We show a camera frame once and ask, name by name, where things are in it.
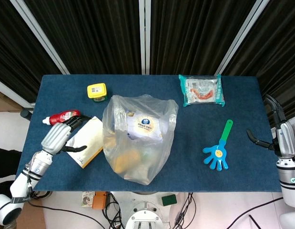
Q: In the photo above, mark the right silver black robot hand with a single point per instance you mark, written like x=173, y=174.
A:
x=287, y=138

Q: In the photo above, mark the orange box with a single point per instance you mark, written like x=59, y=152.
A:
x=99, y=201

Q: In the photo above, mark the black pleated curtain panel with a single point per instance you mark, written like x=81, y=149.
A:
x=9, y=47
x=90, y=35
x=197, y=35
x=280, y=47

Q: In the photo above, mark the white tub with blue logo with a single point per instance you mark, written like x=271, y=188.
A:
x=145, y=127

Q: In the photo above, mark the teal sausage snack packet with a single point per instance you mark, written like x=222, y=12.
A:
x=200, y=90

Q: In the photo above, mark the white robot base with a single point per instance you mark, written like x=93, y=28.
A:
x=142, y=200

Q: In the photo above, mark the blue table mat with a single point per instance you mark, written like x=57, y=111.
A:
x=197, y=181

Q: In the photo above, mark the blue green hand clapper toy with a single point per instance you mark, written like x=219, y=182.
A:
x=217, y=156

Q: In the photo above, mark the small box with round print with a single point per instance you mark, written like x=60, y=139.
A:
x=87, y=200

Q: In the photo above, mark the clear plastic bag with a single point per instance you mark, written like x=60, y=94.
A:
x=147, y=162

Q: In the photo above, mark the black fabric object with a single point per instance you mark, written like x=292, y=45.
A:
x=2, y=162

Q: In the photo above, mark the yellow lid small jar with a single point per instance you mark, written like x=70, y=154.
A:
x=96, y=90

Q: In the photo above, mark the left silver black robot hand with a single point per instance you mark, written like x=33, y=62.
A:
x=55, y=138

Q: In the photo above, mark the grey aluminium frame post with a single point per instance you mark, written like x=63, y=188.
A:
x=13, y=94
x=242, y=35
x=145, y=35
x=40, y=35

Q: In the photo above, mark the grey round knob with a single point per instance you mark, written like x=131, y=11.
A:
x=26, y=115

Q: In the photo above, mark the brown round bread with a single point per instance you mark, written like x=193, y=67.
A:
x=127, y=162

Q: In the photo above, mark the green block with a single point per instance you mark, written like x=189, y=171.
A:
x=169, y=200

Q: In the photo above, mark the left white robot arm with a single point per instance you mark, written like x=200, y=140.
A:
x=37, y=167

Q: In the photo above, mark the brown cardboard box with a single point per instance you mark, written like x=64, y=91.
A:
x=30, y=219
x=4, y=102

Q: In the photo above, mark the red ketchup squeeze bottle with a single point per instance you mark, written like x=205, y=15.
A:
x=61, y=117

